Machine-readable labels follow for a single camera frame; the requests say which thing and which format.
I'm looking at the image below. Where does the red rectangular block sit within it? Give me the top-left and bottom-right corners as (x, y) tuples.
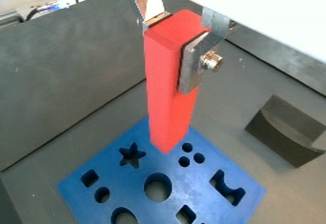
(144, 10), (207, 153)

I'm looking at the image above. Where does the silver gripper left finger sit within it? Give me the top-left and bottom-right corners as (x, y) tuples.
(131, 0), (171, 31)

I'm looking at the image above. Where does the blue shape-sorter board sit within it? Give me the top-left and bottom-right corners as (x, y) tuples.
(58, 119), (266, 224)

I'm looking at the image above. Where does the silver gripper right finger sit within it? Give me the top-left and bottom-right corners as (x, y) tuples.
(178, 7), (237, 94)

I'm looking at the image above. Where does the black curved holder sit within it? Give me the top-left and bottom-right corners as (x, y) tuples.
(245, 95), (326, 168)

